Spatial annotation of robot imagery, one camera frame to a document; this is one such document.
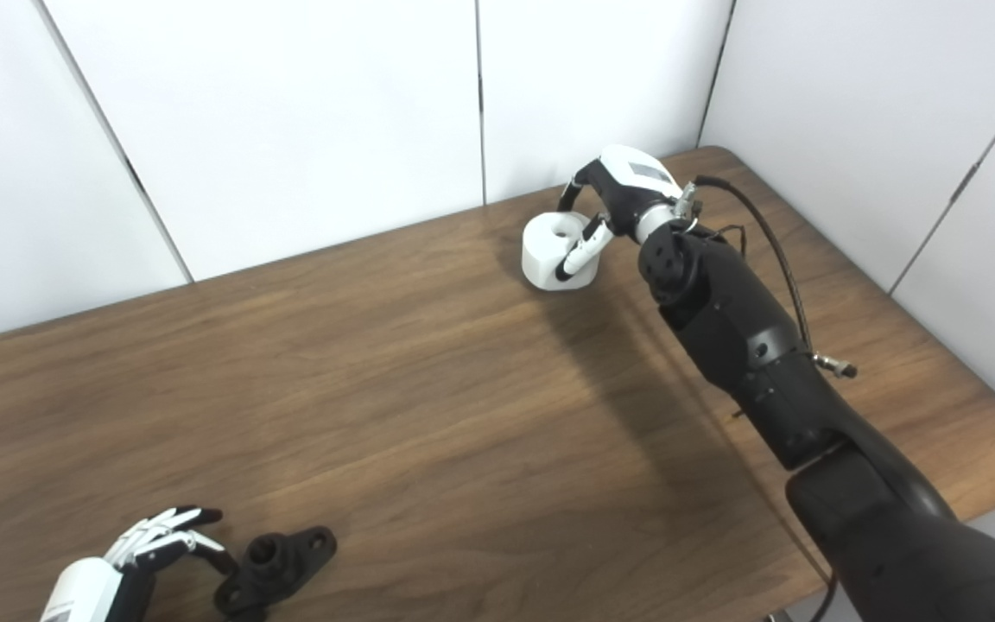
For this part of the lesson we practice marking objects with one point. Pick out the black and white left hand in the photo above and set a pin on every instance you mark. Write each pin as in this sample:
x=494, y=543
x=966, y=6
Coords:
x=91, y=587

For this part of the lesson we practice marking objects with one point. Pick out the black and white right hand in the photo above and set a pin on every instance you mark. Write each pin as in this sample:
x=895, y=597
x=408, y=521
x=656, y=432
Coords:
x=631, y=186

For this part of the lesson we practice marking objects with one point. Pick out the round white piece with holes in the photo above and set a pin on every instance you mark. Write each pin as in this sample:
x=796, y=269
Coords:
x=549, y=250

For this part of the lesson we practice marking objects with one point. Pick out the black flanged holder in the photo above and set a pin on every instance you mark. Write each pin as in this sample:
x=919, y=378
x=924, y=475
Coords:
x=277, y=566

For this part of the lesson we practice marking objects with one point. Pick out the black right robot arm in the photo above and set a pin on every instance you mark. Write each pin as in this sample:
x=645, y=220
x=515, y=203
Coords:
x=765, y=363

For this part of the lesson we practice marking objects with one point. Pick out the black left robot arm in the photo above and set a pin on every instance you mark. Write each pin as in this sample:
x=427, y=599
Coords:
x=145, y=615

